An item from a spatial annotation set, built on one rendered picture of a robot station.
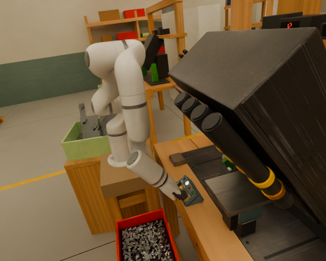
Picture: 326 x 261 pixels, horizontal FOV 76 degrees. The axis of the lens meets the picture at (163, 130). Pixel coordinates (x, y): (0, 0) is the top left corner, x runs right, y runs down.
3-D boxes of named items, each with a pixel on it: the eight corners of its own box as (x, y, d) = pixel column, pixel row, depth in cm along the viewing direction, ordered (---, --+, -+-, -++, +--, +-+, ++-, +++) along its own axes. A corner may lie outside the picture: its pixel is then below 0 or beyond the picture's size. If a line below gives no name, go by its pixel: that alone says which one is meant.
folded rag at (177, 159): (168, 158, 131) (168, 154, 130) (180, 155, 133) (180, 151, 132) (174, 167, 123) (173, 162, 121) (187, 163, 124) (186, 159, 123)
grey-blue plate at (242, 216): (239, 237, 78) (241, 211, 72) (236, 233, 80) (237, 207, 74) (261, 230, 80) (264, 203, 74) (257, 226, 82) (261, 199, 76)
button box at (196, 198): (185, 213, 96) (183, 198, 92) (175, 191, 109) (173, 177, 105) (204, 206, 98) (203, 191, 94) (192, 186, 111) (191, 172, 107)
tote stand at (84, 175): (91, 234, 194) (63, 166, 159) (101, 195, 241) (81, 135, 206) (163, 222, 196) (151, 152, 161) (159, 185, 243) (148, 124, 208)
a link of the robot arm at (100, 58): (122, 115, 120) (94, 121, 115) (116, 97, 123) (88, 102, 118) (134, 57, 75) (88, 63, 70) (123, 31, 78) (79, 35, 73)
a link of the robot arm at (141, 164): (145, 176, 90) (151, 188, 82) (122, 160, 84) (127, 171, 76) (158, 161, 90) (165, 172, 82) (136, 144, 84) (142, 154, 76)
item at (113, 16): (187, 75, 751) (181, 1, 651) (102, 91, 682) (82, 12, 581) (180, 73, 798) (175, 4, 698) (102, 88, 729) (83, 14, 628)
